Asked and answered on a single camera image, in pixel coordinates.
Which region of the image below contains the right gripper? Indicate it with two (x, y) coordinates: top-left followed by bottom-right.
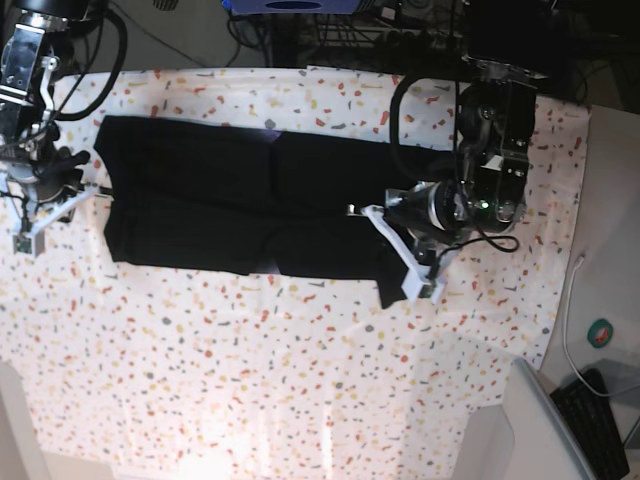
(1, 149), (113, 237)

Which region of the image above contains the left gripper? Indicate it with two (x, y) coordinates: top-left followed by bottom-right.
(346, 180), (471, 279)

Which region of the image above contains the black t-shirt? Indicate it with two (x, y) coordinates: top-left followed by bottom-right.
(92, 114), (464, 310)

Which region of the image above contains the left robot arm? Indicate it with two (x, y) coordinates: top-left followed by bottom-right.
(361, 1), (567, 298)

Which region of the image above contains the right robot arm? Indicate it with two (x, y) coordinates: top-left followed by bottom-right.
(1, 1), (128, 240)

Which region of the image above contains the green tape roll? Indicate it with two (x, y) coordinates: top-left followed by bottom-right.
(587, 318), (614, 349)

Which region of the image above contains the terrazzo pattern tablecloth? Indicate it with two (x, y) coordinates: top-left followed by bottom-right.
(1, 97), (590, 479)

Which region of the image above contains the grey laptop lid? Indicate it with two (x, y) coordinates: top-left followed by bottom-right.
(502, 358), (596, 480)

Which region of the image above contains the black keyboard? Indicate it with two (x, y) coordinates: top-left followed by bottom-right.
(551, 380), (630, 480)

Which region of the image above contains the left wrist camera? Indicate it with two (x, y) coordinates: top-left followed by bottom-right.
(401, 271), (445, 304)

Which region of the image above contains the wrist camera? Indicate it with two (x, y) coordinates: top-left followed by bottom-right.
(12, 231), (45, 258)
(401, 271), (445, 304)

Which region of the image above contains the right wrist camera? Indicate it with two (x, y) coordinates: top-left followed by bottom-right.
(12, 231), (45, 258)

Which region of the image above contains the white cable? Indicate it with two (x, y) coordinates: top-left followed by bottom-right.
(561, 254), (640, 399)

